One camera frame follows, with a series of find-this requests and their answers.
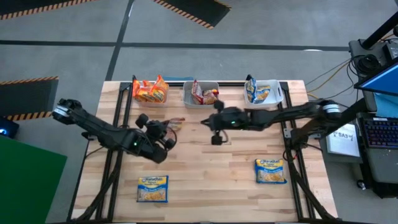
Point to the black device with blue light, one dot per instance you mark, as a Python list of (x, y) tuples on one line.
[(9, 127)]

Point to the grey laptop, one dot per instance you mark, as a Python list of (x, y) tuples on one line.
[(385, 165)]

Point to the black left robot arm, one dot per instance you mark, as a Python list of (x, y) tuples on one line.
[(99, 130)]

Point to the light blue cloth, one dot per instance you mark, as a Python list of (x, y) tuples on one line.
[(387, 105)]

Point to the silver metal bracket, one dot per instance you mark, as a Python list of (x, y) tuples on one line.
[(287, 133)]

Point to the black diagonal bar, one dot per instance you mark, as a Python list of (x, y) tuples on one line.
[(357, 108)]

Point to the clear plastic bin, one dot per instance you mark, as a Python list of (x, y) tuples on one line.
[(155, 105)]

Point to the grey computer box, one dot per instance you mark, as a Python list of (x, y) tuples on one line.
[(354, 46)]

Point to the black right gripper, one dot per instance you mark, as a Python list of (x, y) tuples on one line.
[(233, 119)]

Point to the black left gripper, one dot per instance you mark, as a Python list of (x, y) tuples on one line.
[(155, 130)]

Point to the black clamp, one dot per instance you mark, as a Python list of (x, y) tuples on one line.
[(248, 76), (134, 78)]

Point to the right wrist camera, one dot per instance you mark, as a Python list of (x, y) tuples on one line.
[(216, 139)]

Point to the black hazard-striped floor mat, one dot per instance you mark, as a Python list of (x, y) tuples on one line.
[(21, 99), (25, 6), (199, 9)]

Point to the black aluminium table frame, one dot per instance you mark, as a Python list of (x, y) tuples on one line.
[(124, 85)]

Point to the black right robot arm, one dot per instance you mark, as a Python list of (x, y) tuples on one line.
[(286, 113)]

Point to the monitor with blue screen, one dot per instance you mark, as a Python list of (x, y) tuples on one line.
[(382, 81)]

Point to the white paper label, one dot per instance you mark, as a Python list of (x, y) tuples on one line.
[(343, 143)]

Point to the grey plastic bin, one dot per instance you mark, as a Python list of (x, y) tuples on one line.
[(211, 84)]

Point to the green floor mat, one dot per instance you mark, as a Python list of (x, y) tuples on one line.
[(28, 186)]

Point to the blue tape strip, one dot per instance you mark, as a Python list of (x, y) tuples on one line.
[(174, 78)]

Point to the black pole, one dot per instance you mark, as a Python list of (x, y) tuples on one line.
[(379, 31)]

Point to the blue Maruchan ramen packet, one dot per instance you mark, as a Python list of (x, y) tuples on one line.
[(270, 171), (152, 189), (263, 93), (251, 88)]

